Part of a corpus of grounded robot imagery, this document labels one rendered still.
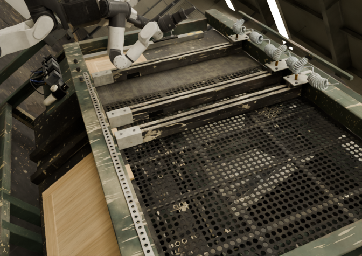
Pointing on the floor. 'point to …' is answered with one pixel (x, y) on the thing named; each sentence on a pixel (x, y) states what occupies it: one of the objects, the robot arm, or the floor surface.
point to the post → (20, 61)
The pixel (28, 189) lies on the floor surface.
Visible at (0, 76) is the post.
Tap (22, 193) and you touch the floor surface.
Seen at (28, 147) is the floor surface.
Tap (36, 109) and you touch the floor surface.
